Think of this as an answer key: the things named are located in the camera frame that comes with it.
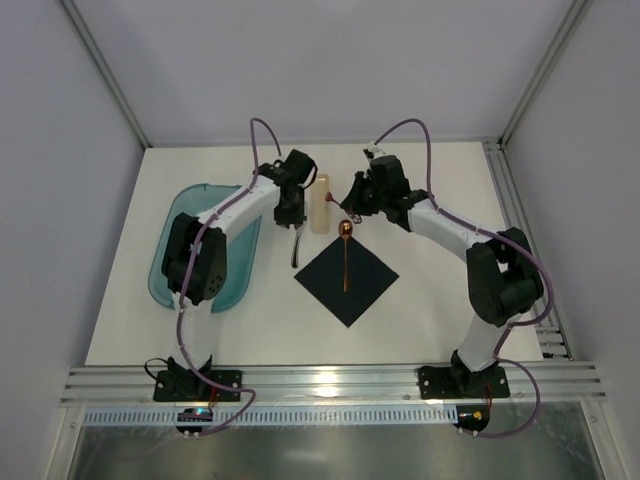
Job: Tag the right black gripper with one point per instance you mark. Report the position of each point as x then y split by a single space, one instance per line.
360 195

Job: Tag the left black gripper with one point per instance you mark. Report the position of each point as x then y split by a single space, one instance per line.
291 215

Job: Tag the copper spoon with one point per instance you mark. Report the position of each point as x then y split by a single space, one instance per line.
345 233

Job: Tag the beige cutlery case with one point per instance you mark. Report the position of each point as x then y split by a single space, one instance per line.
320 215

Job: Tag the black paper napkin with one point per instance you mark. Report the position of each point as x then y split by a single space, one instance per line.
369 278

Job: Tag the iridescent fork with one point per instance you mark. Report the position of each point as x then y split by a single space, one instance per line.
332 198

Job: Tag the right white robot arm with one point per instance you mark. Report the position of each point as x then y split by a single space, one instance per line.
503 279

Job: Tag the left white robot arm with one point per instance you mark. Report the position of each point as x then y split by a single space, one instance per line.
195 260

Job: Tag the teal plastic basin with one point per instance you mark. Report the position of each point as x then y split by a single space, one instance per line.
241 251

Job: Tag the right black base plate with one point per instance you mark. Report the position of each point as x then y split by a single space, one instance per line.
435 382

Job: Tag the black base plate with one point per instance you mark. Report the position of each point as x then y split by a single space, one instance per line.
175 383
435 382

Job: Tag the right side aluminium rail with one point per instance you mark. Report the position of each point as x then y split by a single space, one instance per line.
550 333

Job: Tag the aluminium rail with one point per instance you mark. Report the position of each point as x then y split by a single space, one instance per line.
550 333
558 381

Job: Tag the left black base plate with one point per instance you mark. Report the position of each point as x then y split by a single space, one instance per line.
175 383

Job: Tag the white slotted cable duct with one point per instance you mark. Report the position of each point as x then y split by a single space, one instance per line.
345 415

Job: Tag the left aluminium frame post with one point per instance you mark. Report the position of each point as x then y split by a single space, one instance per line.
99 61

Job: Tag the aluminium frame post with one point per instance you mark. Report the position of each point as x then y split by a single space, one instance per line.
554 51
99 61

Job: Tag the aluminium front rail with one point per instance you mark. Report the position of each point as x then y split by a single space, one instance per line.
558 381

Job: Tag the right aluminium frame post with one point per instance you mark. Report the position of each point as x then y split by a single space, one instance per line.
554 51

